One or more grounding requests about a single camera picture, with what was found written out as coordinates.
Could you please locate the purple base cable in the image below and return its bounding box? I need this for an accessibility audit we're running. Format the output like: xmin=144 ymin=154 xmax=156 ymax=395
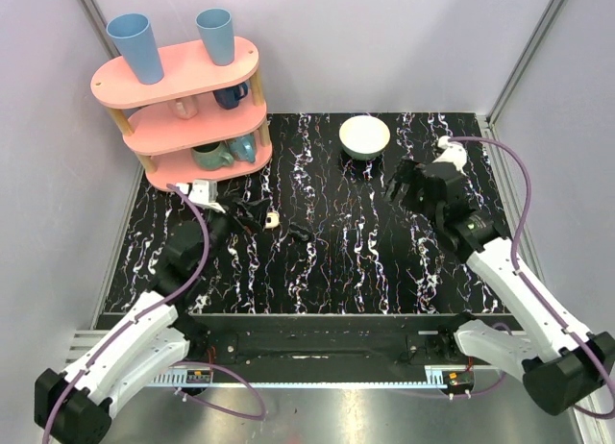
xmin=398 ymin=366 xmax=505 ymax=400
xmin=162 ymin=361 xmax=267 ymax=422

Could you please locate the light blue tumbler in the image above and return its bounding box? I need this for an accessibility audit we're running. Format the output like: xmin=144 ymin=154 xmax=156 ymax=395
xmin=196 ymin=8 xmax=234 ymax=66
xmin=106 ymin=12 xmax=164 ymax=85

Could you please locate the light blue butterfly mug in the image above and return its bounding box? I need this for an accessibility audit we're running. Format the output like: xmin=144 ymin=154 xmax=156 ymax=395
xmin=227 ymin=133 xmax=257 ymax=163

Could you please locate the cream white bowl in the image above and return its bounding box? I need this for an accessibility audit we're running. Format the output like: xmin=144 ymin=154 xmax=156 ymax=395
xmin=338 ymin=115 xmax=390 ymax=160

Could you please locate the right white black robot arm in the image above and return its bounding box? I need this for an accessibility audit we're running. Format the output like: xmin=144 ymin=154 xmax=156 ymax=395
xmin=385 ymin=158 xmax=614 ymax=415

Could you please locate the left light blue tumbler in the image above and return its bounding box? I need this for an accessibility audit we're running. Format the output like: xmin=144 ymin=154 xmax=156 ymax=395
xmin=106 ymin=12 xmax=164 ymax=85

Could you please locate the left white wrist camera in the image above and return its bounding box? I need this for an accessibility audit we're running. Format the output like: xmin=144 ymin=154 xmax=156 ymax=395
xmin=175 ymin=179 xmax=225 ymax=214

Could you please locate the white earbud charging case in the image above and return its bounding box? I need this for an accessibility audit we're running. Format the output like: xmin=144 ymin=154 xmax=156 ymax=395
xmin=265 ymin=211 xmax=280 ymax=230

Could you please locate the right light blue tumbler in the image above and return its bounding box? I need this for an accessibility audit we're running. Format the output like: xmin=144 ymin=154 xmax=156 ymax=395
xmin=196 ymin=8 xmax=234 ymax=66

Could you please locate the green glazed mug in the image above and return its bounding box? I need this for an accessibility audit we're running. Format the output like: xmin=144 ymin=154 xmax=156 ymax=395
xmin=191 ymin=141 xmax=234 ymax=171

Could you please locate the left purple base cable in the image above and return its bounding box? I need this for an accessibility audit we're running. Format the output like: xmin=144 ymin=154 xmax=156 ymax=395
xmin=162 ymin=361 xmax=267 ymax=422

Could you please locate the slotted white cable duct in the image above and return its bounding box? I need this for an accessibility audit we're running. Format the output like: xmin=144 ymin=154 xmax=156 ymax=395
xmin=146 ymin=367 xmax=446 ymax=389

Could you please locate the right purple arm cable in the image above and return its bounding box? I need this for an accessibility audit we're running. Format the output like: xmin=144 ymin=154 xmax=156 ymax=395
xmin=436 ymin=136 xmax=615 ymax=420

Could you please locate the pink mug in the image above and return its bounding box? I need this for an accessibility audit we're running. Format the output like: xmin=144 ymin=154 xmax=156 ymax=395
xmin=171 ymin=96 xmax=199 ymax=120

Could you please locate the pink three-tier shelf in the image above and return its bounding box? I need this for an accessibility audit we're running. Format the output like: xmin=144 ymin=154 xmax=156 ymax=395
xmin=90 ymin=37 xmax=273 ymax=190

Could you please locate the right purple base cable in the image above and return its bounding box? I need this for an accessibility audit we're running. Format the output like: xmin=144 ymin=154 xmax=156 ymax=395
xmin=398 ymin=366 xmax=505 ymax=400

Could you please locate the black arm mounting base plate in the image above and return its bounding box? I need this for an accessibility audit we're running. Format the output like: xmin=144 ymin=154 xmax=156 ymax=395
xmin=180 ymin=314 xmax=473 ymax=365

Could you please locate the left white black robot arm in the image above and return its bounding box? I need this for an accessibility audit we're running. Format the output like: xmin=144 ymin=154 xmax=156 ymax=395
xmin=34 ymin=205 xmax=241 ymax=443

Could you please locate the dark blue mug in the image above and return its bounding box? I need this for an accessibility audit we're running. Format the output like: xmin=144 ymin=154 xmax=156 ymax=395
xmin=213 ymin=82 xmax=249 ymax=110

